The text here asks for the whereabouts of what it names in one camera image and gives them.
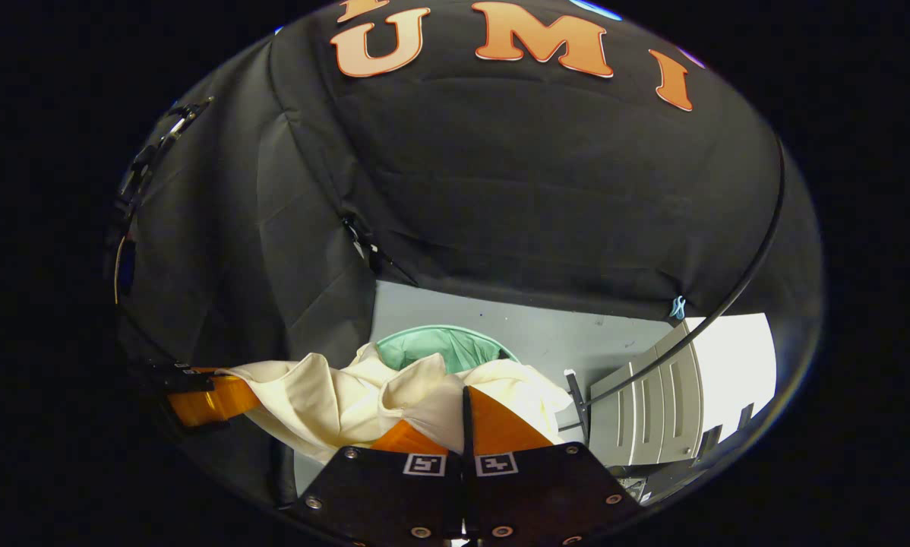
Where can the black backdrop cloth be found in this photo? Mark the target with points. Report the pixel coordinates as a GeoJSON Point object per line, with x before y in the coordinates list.
{"type": "Point", "coordinates": [538, 190]}

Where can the green laundry hamper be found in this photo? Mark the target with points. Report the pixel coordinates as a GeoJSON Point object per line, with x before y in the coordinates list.
{"type": "Point", "coordinates": [447, 346]}

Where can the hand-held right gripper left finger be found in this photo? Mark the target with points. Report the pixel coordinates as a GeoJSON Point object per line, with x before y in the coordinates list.
{"type": "Point", "coordinates": [379, 494]}

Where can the black clothes rack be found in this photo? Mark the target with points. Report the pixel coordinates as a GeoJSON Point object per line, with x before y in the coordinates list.
{"type": "Point", "coordinates": [577, 406]}

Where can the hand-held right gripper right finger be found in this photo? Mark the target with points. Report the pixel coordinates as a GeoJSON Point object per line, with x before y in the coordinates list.
{"type": "Point", "coordinates": [466, 425]}

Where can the cream jacket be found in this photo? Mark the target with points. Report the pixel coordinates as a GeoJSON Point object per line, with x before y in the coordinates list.
{"type": "Point", "coordinates": [318, 403]}

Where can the grey drawer cabinet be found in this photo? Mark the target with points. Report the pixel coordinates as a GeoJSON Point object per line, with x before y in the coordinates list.
{"type": "Point", "coordinates": [652, 410]}

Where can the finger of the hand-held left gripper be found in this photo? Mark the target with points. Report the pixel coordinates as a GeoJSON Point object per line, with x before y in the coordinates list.
{"type": "Point", "coordinates": [212, 401]}

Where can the light blue clip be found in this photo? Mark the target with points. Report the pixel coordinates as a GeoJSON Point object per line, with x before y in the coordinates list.
{"type": "Point", "coordinates": [678, 308]}

